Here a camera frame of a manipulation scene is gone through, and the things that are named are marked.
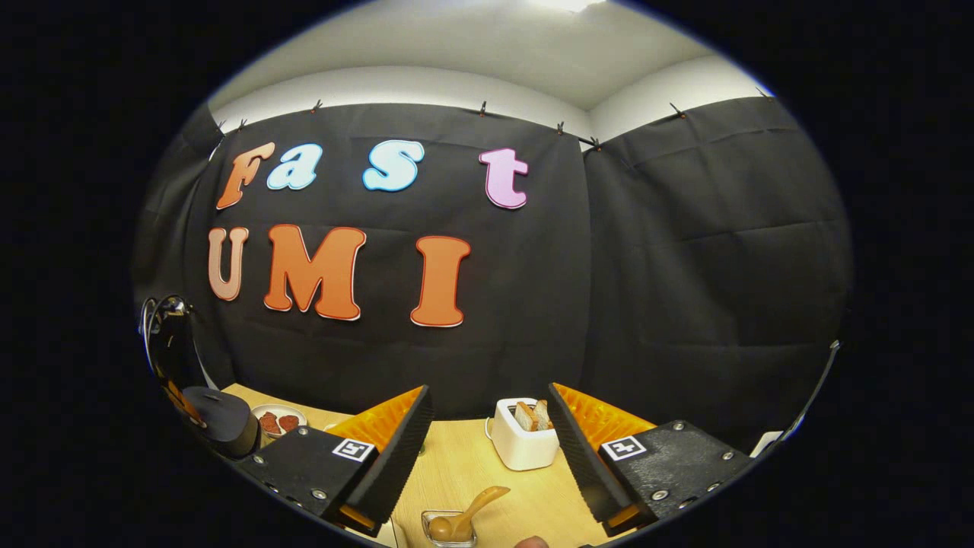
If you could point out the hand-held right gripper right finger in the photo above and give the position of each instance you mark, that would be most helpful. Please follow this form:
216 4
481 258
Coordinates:
582 457

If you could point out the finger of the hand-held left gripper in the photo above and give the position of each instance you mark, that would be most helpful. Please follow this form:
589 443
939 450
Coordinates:
183 403

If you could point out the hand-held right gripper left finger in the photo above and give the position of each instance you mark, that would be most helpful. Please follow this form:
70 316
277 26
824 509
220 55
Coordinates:
399 457

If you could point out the dark rice cooker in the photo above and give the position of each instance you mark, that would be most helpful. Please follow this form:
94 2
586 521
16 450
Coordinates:
221 418

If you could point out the wooden spoon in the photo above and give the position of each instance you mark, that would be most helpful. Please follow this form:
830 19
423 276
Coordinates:
475 506

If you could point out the toast bread slice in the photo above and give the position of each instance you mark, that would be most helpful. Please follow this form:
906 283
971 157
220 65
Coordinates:
542 412
525 416

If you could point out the white toaster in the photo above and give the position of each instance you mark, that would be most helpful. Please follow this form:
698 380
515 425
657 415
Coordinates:
521 449

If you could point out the clear shallow tray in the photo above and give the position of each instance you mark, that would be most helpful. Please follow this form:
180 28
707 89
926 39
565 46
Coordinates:
389 536

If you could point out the red meat slice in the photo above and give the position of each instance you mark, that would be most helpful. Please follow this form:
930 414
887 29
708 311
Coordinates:
268 423
288 423

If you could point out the white round plate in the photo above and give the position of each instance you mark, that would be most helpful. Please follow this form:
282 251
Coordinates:
278 411

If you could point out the black backdrop cloth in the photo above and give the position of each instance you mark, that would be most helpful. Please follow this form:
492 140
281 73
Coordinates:
647 304

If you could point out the row of black cloth clips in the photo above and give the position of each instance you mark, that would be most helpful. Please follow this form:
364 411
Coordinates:
482 109

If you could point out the ceiling light panel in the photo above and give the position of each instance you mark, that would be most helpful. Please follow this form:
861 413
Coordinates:
569 4

